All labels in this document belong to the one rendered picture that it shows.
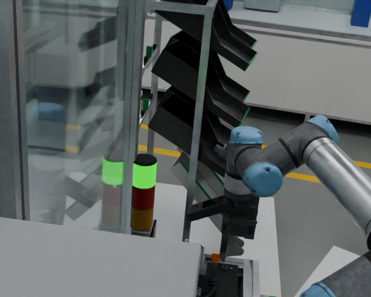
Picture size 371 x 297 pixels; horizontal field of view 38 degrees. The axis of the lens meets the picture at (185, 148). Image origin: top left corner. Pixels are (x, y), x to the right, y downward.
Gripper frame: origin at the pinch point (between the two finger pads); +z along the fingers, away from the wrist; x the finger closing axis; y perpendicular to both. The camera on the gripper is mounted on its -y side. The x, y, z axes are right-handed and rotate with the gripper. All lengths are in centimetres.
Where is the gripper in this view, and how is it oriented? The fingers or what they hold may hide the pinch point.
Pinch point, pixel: (221, 256)
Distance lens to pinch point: 142.4
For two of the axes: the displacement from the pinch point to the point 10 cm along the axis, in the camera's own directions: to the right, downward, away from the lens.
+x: 1.1, -4.0, 9.1
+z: -0.8, 9.1, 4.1
